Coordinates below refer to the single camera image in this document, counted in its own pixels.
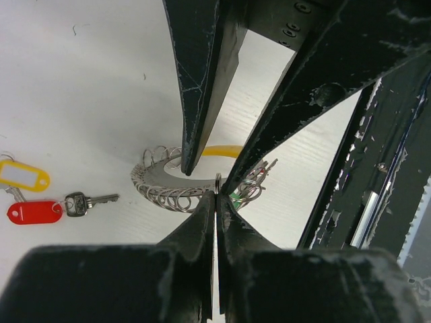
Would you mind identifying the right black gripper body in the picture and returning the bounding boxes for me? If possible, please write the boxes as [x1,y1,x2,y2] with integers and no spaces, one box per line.
[247,0,344,51]

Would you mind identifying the yellow key tag with ring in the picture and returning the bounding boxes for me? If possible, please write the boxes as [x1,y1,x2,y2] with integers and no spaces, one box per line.
[1,153,51,203]

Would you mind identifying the red key tag with key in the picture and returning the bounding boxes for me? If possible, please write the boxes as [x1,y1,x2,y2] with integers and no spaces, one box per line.
[6,192,120,225]

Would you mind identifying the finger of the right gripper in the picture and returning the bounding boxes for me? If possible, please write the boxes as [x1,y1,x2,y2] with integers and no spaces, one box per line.
[222,1,430,194]
[163,0,248,176]

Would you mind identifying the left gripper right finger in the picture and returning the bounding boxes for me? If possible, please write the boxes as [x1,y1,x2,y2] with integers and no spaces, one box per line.
[216,194,423,322]

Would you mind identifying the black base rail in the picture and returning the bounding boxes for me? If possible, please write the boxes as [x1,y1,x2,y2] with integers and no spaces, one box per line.
[298,54,430,255]

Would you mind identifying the green key tag with key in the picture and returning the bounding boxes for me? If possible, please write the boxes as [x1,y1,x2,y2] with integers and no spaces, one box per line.
[230,192,242,209]

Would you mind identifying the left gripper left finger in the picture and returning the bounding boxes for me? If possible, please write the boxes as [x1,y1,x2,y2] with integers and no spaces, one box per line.
[1,191,216,322]

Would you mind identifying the white cable duct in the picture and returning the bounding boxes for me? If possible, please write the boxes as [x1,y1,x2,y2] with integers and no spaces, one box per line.
[397,177,430,267]

